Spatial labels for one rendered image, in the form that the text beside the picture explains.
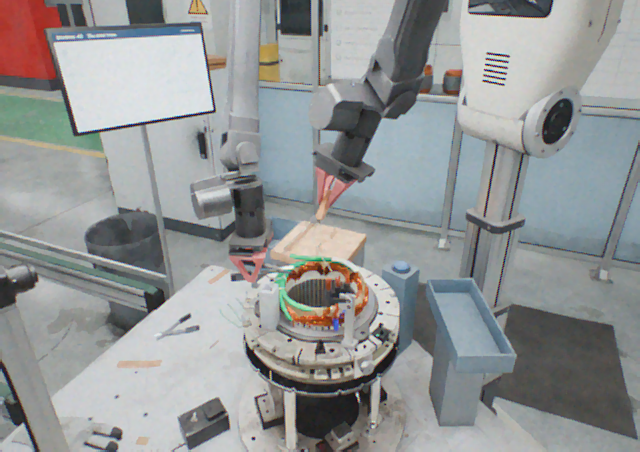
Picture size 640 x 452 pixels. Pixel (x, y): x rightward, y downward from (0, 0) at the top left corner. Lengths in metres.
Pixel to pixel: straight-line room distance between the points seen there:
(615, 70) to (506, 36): 1.97
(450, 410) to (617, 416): 1.44
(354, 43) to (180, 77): 1.53
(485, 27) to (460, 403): 0.80
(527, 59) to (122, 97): 1.29
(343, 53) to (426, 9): 2.51
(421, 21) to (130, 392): 1.07
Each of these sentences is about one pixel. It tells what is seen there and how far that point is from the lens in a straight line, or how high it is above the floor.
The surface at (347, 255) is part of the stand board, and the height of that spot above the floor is 1.06.
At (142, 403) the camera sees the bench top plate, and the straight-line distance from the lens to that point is 1.26.
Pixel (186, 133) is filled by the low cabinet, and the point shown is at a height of 0.81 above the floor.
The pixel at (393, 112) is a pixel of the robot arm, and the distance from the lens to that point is 0.70.
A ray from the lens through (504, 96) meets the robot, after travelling 1.02.
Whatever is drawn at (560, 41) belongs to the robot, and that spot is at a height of 1.59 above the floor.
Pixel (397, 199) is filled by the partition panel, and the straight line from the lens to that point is 3.30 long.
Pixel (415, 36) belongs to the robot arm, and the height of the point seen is 1.62.
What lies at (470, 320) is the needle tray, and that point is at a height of 1.03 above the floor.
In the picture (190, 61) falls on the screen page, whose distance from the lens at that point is 1.83.
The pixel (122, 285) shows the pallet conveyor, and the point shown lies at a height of 0.76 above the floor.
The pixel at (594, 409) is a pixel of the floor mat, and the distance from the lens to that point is 2.48.
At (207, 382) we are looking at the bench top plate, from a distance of 1.26.
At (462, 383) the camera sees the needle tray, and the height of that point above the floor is 0.91.
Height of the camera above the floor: 1.68
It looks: 26 degrees down
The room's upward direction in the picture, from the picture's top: straight up
